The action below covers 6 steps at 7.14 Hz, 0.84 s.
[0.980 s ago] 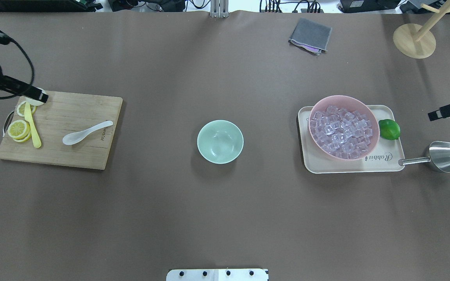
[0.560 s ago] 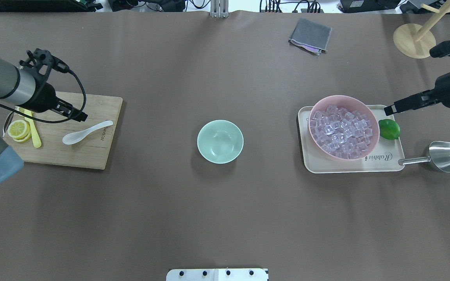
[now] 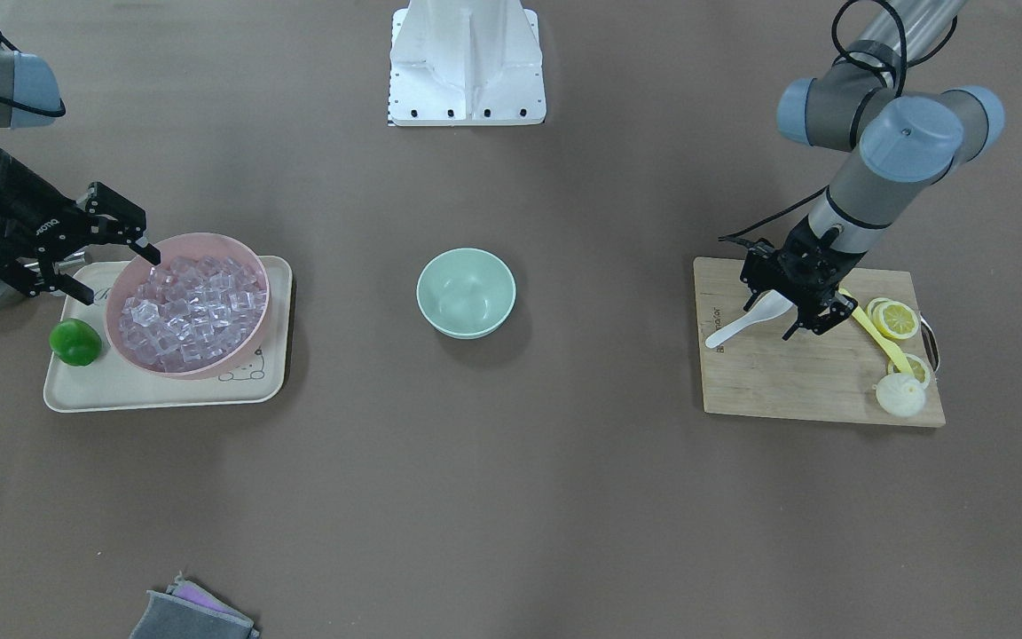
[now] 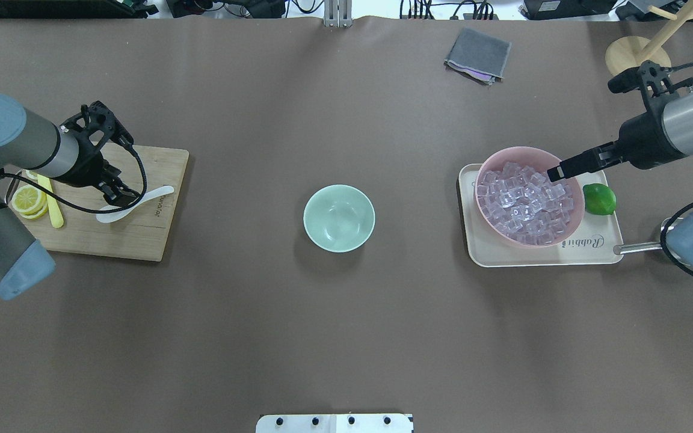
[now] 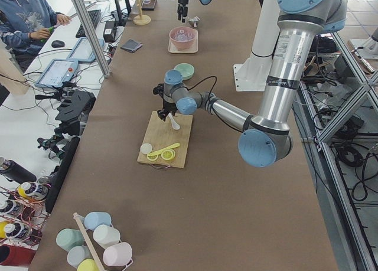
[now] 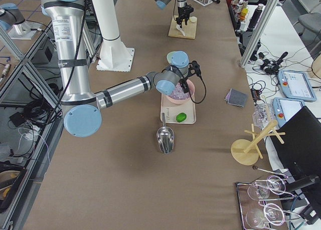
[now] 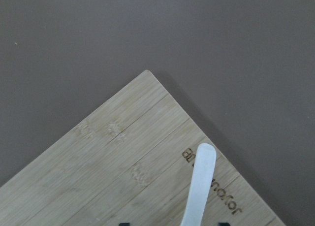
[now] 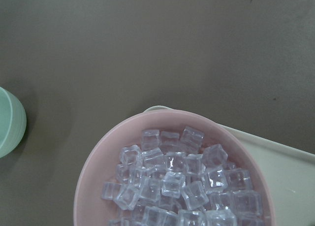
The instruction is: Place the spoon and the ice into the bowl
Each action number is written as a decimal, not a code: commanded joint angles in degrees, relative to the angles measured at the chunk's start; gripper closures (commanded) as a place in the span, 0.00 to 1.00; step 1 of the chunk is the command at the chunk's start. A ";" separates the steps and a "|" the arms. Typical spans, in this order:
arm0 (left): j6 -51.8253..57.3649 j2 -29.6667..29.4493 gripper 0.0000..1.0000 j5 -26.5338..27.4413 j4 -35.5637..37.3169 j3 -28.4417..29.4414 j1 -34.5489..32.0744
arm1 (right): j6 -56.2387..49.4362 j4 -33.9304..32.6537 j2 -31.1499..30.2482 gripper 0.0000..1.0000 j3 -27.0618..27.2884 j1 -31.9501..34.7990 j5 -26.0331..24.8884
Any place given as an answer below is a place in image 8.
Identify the clear ice cubes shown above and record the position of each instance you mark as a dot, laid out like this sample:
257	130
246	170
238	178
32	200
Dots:
171	179

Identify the pink bowl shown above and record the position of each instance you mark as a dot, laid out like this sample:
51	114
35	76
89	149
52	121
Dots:
90	210

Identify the mint green bowl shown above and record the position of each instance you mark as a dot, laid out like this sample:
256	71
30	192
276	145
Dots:
13	122

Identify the cream rectangular tray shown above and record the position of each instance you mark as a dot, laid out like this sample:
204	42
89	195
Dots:
290	177

